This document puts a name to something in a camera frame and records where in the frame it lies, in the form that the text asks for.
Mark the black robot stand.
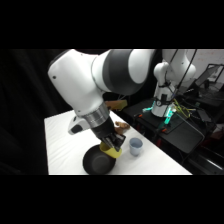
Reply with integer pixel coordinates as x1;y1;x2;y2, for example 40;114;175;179
132;99;207;156

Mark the black cable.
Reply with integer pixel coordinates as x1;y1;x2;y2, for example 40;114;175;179
164;49;198;101

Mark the small green light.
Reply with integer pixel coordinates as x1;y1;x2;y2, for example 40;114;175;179
162;105;177;127

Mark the tan cardboard box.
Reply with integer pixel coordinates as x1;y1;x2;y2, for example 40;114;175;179
105;99;130;113

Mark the yellow cable bundle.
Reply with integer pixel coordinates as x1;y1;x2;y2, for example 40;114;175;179
174;101;196;119

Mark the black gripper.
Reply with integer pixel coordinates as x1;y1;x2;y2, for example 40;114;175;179
91;118;127;153

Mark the black bowl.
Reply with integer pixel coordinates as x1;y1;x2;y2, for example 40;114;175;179
82;145;118;176

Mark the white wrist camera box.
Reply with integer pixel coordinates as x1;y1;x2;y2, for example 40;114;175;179
67;114;90;136

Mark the yellow plastic cup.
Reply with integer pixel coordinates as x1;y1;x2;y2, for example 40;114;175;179
99;141;123;160

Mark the brown plush toy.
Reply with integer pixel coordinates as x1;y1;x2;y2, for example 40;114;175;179
114;120;131;133

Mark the light blue cup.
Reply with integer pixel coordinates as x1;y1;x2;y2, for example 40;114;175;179
128;137;144;157

